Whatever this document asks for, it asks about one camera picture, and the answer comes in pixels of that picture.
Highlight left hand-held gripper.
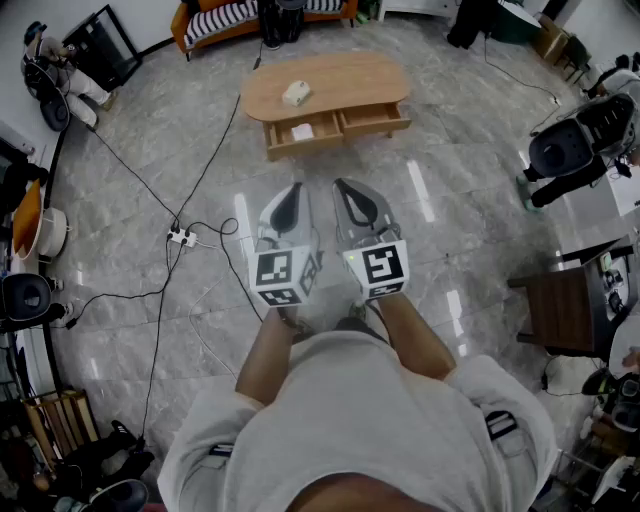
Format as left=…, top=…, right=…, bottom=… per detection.
left=248, top=182, right=324, bottom=309

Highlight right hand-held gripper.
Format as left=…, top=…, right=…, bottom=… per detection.
left=332, top=178, right=410, bottom=301

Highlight pale green packet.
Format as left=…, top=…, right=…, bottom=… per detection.
left=282, top=79, right=312, bottom=107

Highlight person's left forearm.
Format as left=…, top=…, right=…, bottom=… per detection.
left=234, top=304, right=301, bottom=407

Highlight person's right forearm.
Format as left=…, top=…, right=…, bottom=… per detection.
left=372, top=292, right=457, bottom=382

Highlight wooden coffee table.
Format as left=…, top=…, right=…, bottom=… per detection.
left=239, top=51, right=414, bottom=151

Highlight white power strip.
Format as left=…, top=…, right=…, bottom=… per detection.
left=167, top=227, right=199, bottom=249

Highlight person's black trousers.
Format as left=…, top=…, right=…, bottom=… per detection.
left=333, top=316, right=391, bottom=347

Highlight person's light grey shirt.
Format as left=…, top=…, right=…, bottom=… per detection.
left=157, top=329, right=559, bottom=512

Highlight orange sofa striped cushions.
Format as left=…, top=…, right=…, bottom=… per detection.
left=169, top=0, right=361, bottom=62

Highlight dark wooden side table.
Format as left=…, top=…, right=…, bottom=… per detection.
left=507, top=264, right=602, bottom=357

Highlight white round stool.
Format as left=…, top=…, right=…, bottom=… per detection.
left=38, top=207, right=72, bottom=260

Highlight dark green round table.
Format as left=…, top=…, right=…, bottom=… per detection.
left=492, top=0, right=542, bottom=46

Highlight black glass cabinet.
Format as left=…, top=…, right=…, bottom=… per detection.
left=62, top=4, right=145, bottom=95

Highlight brown wooden chair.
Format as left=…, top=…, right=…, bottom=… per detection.
left=531, top=14, right=572, bottom=67

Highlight orange round tray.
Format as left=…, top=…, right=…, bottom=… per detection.
left=12, top=179, right=45, bottom=261

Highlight dark green chair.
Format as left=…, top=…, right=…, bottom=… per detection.
left=563, top=33, right=595, bottom=85

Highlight wooden slatted crate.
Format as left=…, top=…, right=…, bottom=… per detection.
left=22, top=389, right=102, bottom=472

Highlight looped black cable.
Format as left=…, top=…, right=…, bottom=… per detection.
left=189, top=217, right=265, bottom=324

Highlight black power cable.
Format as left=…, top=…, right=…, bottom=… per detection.
left=172, top=94, right=242, bottom=234
left=141, top=244, right=175, bottom=442
left=87, top=124, right=181, bottom=231

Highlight long black cable white adapter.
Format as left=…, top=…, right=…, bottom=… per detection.
left=482, top=38, right=562, bottom=137

